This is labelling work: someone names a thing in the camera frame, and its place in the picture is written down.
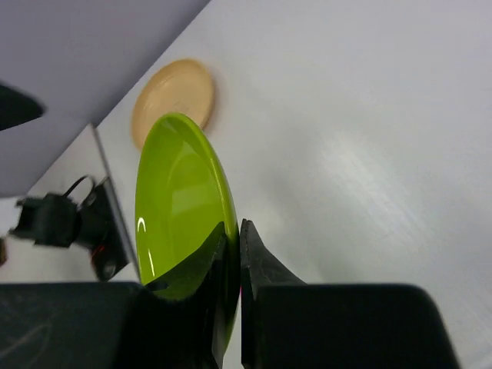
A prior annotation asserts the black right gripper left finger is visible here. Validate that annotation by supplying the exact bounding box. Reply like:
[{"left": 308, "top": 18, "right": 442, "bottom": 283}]
[{"left": 1, "top": 223, "right": 227, "bottom": 368}]

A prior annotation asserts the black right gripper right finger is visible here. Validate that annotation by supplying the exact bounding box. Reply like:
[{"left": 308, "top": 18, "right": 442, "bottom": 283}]
[{"left": 239, "top": 220, "right": 460, "bottom": 368}]

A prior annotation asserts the lime green plate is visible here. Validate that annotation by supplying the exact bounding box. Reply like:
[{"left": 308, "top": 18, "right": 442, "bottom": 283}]
[{"left": 135, "top": 113, "right": 240, "bottom": 340}]

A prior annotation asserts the plain yellow plate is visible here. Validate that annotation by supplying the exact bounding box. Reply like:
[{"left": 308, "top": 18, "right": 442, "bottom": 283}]
[{"left": 131, "top": 58, "right": 215, "bottom": 149}]

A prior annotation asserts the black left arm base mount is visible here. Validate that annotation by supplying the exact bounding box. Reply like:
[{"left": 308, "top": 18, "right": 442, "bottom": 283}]
[{"left": 8, "top": 175, "right": 131, "bottom": 281}]

